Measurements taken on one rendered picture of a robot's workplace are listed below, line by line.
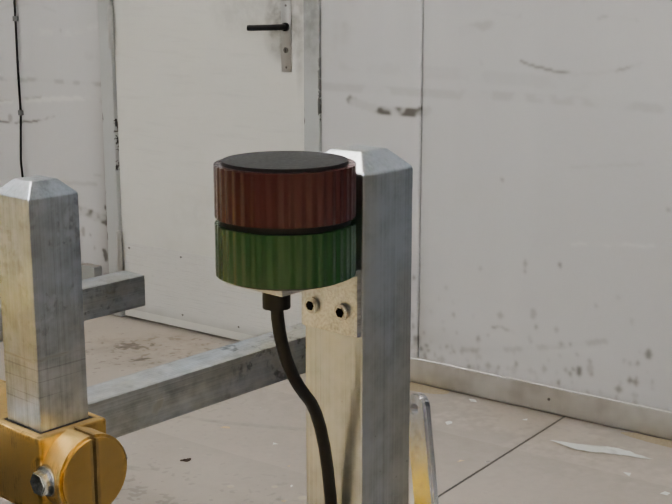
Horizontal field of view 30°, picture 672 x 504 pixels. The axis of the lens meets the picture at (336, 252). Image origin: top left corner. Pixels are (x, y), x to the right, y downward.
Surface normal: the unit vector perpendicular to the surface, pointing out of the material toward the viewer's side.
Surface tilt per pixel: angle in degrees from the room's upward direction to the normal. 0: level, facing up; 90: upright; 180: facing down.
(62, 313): 90
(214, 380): 90
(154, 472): 0
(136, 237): 90
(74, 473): 90
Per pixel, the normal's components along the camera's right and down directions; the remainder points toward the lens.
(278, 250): -0.09, 0.22
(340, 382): -0.67, 0.16
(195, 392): 0.75, 0.15
